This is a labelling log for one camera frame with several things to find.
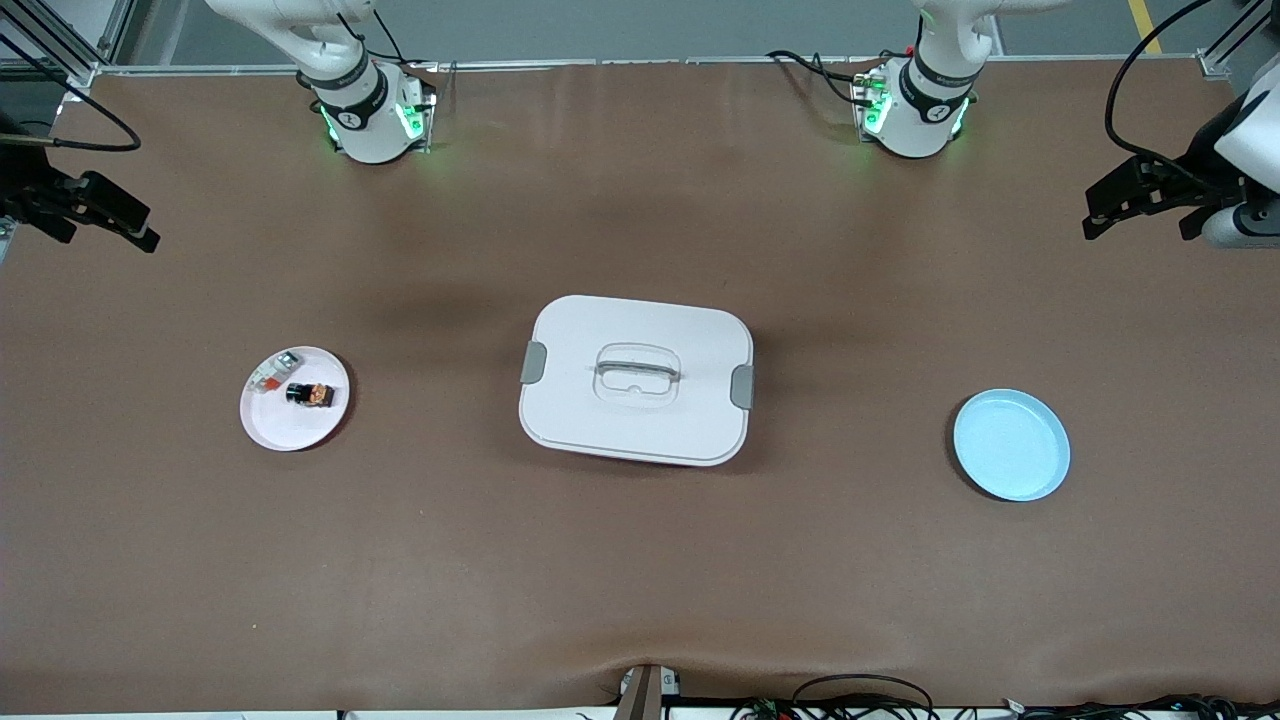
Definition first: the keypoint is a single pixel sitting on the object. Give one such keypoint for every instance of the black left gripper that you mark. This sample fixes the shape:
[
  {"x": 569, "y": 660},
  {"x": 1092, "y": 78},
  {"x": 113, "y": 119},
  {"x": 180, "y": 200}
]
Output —
[{"x": 1197, "y": 172}]

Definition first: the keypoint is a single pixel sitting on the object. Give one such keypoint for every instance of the brown camera stand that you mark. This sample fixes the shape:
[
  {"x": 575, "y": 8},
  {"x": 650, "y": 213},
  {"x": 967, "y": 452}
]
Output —
[{"x": 645, "y": 692}]

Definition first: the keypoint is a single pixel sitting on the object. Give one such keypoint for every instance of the light blue round plate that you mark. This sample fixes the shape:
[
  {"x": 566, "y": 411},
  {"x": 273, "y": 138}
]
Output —
[{"x": 1012, "y": 446}]

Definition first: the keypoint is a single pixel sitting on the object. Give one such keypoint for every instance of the aluminium frame post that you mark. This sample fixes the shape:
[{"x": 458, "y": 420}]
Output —
[
  {"x": 1235, "y": 40},
  {"x": 60, "y": 45}
]

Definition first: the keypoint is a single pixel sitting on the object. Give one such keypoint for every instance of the pink round plate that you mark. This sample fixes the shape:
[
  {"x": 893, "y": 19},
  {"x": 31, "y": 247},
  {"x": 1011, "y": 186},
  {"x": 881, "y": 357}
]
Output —
[{"x": 300, "y": 425}]

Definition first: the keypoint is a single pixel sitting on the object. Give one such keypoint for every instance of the black orange push-button switch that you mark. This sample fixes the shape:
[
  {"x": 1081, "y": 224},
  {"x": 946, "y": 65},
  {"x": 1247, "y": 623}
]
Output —
[{"x": 310, "y": 393}]

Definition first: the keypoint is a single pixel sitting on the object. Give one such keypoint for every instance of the white lidded box grey latches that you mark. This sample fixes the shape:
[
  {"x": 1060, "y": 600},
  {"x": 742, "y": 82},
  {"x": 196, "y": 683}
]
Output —
[{"x": 640, "y": 420}]

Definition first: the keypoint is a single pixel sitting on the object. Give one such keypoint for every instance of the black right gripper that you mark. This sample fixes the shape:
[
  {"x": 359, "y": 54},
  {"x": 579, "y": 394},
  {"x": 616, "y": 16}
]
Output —
[{"x": 22, "y": 190}]

